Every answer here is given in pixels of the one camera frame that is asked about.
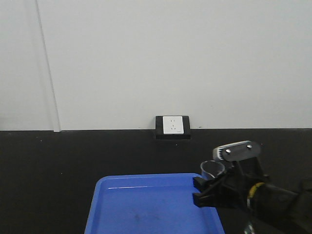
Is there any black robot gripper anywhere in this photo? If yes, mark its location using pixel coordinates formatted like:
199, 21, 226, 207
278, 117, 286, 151
193, 157, 269, 209

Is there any clear glass beaker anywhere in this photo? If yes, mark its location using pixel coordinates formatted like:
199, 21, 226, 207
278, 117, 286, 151
200, 160, 225, 180

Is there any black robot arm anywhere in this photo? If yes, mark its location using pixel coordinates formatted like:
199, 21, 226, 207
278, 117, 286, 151
193, 157, 312, 234

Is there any blue plastic tray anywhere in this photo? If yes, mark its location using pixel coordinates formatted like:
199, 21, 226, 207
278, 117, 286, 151
84, 173, 224, 234

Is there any black socket mounting box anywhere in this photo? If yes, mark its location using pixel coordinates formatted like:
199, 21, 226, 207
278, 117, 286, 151
155, 116, 191, 140

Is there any yellow black arm cable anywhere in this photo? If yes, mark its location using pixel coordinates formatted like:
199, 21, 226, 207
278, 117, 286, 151
244, 182, 265, 234

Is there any white wall power socket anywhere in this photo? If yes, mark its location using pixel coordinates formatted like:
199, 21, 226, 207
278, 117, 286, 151
162, 116, 184, 135

